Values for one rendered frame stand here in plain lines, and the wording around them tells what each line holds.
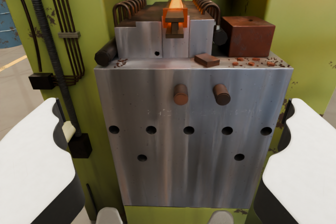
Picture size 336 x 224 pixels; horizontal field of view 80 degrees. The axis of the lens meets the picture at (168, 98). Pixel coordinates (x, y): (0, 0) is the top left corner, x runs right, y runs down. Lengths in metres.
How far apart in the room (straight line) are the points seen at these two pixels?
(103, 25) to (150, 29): 0.20
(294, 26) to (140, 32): 0.40
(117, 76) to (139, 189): 0.35
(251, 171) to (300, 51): 0.35
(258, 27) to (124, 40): 0.27
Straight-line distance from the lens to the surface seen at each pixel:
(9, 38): 4.98
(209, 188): 0.62
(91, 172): 0.96
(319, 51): 0.70
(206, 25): 0.43
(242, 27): 0.45
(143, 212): 0.73
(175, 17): 0.32
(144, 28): 0.43
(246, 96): 0.44
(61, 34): 0.64
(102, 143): 0.82
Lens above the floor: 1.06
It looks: 30 degrees down
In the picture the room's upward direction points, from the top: 1 degrees counter-clockwise
